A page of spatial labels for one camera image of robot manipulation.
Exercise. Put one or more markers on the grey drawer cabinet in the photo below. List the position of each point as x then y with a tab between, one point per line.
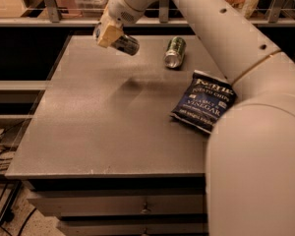
101	143

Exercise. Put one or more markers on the blue kettle chips bag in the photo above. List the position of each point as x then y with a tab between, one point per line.
205	100

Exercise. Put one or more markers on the upper drawer knob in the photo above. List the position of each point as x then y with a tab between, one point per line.
145	209

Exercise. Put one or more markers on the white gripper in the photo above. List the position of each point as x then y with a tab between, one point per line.
120	11

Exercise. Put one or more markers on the green soda can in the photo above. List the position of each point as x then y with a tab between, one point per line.
175	52

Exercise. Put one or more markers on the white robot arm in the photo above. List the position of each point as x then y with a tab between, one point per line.
250	155

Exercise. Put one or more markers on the silver blue redbull can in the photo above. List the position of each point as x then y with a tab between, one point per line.
125	44

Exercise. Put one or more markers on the metal shelf rail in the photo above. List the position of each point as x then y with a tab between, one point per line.
269	13

